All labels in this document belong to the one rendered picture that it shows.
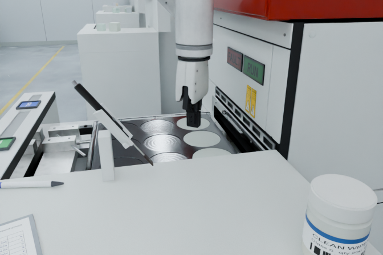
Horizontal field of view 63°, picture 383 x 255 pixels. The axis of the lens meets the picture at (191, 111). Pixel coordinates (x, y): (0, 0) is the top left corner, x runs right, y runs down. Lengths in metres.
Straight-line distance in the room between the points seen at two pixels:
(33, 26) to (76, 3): 1.18
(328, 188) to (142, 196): 0.28
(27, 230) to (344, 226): 0.40
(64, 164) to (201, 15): 0.48
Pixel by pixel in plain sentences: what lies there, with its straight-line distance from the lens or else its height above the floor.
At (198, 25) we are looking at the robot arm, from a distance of 0.68.
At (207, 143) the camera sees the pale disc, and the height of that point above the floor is 0.90.
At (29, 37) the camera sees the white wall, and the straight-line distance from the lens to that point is 8.99.
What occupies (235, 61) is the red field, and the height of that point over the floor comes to 1.09.
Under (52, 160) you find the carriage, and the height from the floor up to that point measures 0.88.
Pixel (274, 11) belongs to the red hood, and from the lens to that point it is 0.60.
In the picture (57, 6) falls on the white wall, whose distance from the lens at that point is 8.77.
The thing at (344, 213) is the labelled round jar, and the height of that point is 1.05.
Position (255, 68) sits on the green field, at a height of 1.11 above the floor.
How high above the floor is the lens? 1.27
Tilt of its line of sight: 21 degrees down
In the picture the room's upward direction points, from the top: straight up
